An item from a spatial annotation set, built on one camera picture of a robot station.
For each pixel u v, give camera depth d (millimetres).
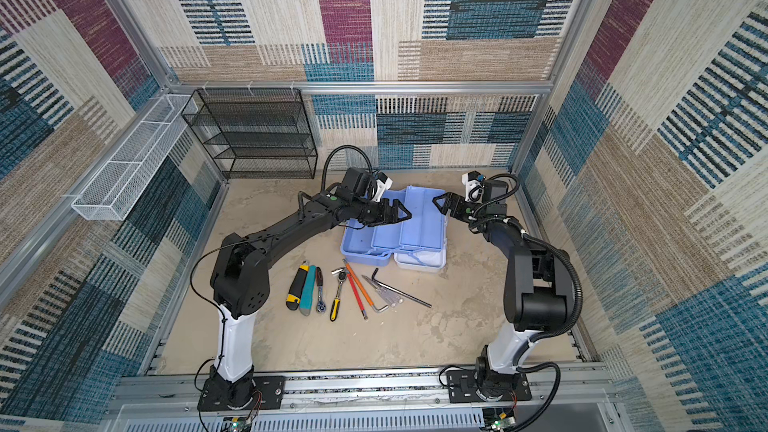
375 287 909
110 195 700
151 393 747
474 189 847
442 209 851
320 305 862
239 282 519
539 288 482
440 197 894
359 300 875
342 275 916
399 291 892
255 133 1108
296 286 894
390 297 874
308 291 893
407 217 833
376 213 794
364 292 893
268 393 732
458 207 831
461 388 733
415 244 874
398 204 794
